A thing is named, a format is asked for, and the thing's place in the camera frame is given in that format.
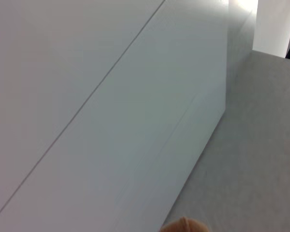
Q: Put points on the brown jute handbag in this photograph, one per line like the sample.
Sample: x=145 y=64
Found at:
x=183 y=226

